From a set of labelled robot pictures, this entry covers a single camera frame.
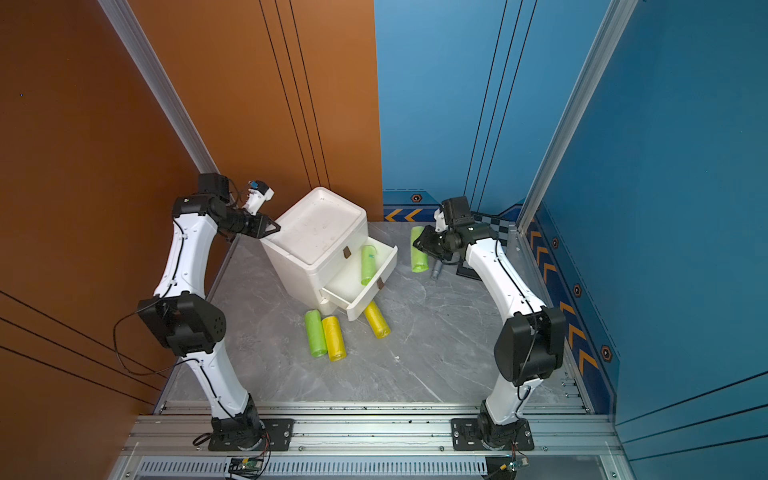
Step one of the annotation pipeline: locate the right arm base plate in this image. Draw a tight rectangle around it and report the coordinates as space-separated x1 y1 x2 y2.
450 415 535 452

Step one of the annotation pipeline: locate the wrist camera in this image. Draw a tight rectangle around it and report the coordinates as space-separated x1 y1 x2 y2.
433 207 448 234
243 180 274 215

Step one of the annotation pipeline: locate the yellow roll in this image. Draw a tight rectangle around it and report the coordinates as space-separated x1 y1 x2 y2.
322 316 347 362
364 301 391 339

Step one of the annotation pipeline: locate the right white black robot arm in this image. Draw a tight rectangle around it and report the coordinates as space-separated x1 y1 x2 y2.
412 196 567 449

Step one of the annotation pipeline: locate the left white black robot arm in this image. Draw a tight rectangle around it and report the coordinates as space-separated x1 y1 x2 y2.
137 182 280 441

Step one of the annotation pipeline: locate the left green circuit board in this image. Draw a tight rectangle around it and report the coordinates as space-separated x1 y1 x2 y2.
227 457 266 480

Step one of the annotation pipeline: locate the aluminium corner post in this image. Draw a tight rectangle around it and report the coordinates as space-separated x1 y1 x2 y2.
516 0 638 235
98 0 219 173

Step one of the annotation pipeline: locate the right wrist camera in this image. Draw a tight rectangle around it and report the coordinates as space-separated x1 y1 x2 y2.
433 207 448 234

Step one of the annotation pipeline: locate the right green circuit board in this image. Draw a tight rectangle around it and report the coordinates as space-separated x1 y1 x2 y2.
496 456 530 479

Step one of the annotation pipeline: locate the green roll with label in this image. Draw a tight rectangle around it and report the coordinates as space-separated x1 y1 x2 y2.
361 245 377 286

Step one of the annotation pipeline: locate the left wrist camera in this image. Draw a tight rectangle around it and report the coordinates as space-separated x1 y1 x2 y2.
243 180 274 215

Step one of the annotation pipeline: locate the aluminium mounting rail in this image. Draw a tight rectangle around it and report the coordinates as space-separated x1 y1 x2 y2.
111 401 632 479

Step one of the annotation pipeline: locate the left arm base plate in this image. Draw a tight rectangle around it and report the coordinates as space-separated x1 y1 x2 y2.
208 418 294 452

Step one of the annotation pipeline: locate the right aluminium corner post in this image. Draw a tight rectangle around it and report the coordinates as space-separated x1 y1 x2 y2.
516 0 638 235

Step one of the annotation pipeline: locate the black silver chessboard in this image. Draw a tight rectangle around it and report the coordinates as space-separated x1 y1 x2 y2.
456 213 514 281

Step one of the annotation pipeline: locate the green circuit board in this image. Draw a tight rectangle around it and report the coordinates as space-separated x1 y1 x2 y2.
227 457 266 480
496 456 530 479

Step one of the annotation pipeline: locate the white three-drawer cabinet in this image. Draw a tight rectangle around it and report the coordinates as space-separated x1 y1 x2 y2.
261 187 368 315

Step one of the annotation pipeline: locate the left aluminium corner post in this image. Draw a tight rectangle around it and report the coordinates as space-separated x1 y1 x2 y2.
98 0 219 173

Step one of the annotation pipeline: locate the silver toy microphone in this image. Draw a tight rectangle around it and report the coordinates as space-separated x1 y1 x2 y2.
430 261 443 280

